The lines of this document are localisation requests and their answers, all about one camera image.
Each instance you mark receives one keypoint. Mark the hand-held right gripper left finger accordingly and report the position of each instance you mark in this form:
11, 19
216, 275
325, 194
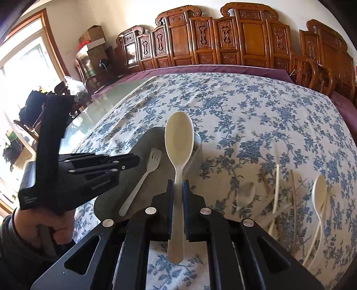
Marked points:
169, 212

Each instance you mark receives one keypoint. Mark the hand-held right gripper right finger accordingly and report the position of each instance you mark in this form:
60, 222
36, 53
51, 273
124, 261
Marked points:
186, 212

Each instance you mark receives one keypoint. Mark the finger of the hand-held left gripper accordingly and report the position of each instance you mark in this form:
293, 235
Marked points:
97, 159
97, 170

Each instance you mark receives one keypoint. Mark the grey tray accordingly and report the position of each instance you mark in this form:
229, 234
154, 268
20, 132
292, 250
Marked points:
161, 178

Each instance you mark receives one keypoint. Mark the white plastic fork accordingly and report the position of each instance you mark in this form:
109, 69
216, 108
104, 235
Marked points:
139, 184

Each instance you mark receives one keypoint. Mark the clear plastic spoon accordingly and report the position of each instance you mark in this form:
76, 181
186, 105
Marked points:
245, 192

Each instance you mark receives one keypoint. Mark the large cream plastic spoon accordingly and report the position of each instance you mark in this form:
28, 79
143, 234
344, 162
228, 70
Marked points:
178, 139

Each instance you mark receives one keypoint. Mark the white chopstick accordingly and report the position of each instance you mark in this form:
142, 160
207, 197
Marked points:
276, 189

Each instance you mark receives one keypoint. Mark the brown wooden chopstick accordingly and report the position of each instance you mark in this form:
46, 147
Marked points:
295, 192

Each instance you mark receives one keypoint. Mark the slim white plastic spoon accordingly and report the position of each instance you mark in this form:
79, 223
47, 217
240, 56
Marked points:
319, 189

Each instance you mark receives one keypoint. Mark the person's left hand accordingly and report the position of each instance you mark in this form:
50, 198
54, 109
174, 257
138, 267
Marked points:
33, 225

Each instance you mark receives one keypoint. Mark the clear plastic bag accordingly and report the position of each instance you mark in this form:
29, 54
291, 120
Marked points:
74, 83

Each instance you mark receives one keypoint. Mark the black bag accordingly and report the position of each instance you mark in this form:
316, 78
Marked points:
30, 107

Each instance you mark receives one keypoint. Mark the wooden cabinet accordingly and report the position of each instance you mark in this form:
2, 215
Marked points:
94, 72

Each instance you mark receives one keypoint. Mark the wooden framed window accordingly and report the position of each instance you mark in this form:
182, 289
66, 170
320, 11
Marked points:
25, 72

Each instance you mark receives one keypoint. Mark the white cardboard box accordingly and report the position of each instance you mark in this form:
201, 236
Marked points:
93, 44

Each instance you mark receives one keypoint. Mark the carved wooden chair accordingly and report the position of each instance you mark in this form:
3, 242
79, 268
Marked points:
134, 47

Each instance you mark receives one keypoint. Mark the blue floral tablecloth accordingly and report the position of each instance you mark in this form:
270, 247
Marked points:
251, 111

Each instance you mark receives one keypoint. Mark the brown cardboard box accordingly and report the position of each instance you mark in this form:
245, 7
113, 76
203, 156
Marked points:
92, 35

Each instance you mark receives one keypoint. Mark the carved wooden bench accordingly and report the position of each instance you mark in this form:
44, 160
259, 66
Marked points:
326, 53
178, 36
251, 36

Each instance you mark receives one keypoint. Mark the round-back wooden armchair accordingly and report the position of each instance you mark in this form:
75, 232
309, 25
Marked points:
309, 72

